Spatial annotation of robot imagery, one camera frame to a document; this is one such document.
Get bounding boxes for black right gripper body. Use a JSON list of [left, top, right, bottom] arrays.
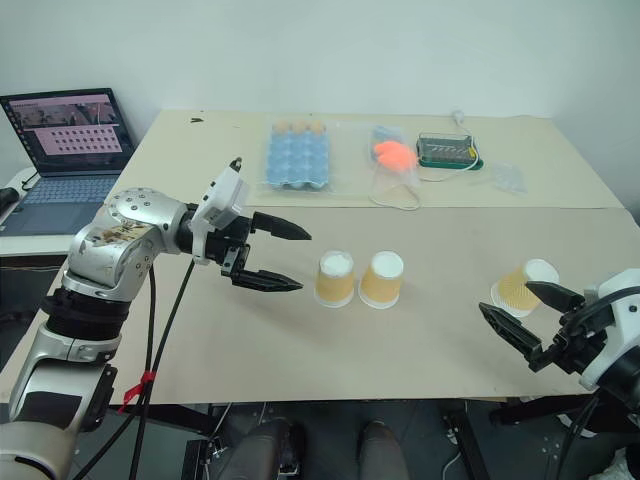
[[526, 298, 620, 375]]

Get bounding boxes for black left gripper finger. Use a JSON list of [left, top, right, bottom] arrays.
[[232, 269, 306, 294], [252, 210, 314, 243]]

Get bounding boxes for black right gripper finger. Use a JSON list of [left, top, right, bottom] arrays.
[[524, 280, 586, 316], [478, 301, 545, 358]]

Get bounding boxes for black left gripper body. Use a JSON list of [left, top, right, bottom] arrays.
[[207, 211, 259, 287]]

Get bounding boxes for yellow paper cup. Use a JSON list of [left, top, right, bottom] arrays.
[[313, 249, 358, 308], [490, 258, 561, 319], [358, 250, 406, 311]]

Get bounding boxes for blue egg tray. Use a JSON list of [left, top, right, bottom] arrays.
[[264, 127, 335, 193]]

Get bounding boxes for clear bag around egg tray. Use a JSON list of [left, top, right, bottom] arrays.
[[256, 116, 349, 200]]

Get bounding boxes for small clear plastic bag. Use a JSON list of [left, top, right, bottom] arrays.
[[491, 161, 530, 195]]

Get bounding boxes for clear bag with toys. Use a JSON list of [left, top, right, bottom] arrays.
[[368, 123, 424, 211]]

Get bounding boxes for orange plush toy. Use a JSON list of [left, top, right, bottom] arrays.
[[373, 140, 419, 171]]

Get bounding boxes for blue toy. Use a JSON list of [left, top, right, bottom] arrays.
[[371, 125, 402, 147]]

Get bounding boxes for dark rounded shape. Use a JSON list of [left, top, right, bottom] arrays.
[[225, 418, 307, 480]]

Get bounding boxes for open laptop computer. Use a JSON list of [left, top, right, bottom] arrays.
[[0, 88, 137, 237]]

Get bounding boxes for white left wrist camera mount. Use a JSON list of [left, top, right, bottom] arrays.
[[190, 164, 250, 266]]

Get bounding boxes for black table frame bar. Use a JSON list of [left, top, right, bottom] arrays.
[[488, 393, 601, 437], [117, 401, 217, 437]]

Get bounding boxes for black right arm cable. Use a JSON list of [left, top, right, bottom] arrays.
[[563, 391, 602, 470]]

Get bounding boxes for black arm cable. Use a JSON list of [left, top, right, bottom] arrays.
[[67, 259, 197, 480], [563, 391, 602, 470], [128, 254, 158, 480]]

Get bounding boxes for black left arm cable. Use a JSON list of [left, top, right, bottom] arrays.
[[128, 254, 158, 480], [67, 259, 197, 480]]

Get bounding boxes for white cord loop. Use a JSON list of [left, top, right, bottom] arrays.
[[368, 169, 422, 212]]

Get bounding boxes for black table frame leg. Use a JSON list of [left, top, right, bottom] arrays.
[[438, 399, 492, 480]]

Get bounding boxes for thin white cable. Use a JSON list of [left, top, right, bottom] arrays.
[[443, 447, 467, 475]]

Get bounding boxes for red cable tie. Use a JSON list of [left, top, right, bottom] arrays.
[[122, 370, 157, 407]]

